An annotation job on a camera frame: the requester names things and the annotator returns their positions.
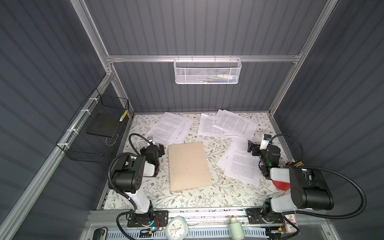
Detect beige paper folder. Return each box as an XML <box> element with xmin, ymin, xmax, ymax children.
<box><xmin>168</xmin><ymin>142</ymin><xmax>212</xmax><ymax>192</ymax></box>

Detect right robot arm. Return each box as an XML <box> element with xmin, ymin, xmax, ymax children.
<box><xmin>246</xmin><ymin>135</ymin><xmax>367</xmax><ymax>224</ymax></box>

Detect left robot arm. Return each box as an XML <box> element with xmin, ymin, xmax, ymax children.
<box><xmin>108</xmin><ymin>133</ymin><xmax>169</xmax><ymax>232</ymax></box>

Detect red pen cup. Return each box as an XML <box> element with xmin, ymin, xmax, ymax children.
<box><xmin>273</xmin><ymin>181</ymin><xmax>291</xmax><ymax>191</ymax></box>

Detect yellow marker in basket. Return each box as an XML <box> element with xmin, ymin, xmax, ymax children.
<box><xmin>120</xmin><ymin>110</ymin><xmax>129</xmax><ymax>122</ymax></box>

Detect floral table mat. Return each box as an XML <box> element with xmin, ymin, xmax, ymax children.
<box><xmin>102</xmin><ymin>112</ymin><xmax>289</xmax><ymax>210</ymax></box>

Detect white alarm clock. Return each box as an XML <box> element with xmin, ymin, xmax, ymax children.
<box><xmin>165</xmin><ymin>216</ymin><xmax>189</xmax><ymax>240</ymax></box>

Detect white glue bottle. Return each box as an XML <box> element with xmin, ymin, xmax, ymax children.
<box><xmin>228</xmin><ymin>216</ymin><xmax>245</xmax><ymax>240</ymax></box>

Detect black wire basket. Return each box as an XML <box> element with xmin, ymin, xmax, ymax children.
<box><xmin>57</xmin><ymin>91</ymin><xmax>130</xmax><ymax>164</ymax></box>

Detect white wire basket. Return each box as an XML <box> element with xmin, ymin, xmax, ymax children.
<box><xmin>173</xmin><ymin>58</ymin><xmax>242</xmax><ymax>85</ymax></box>

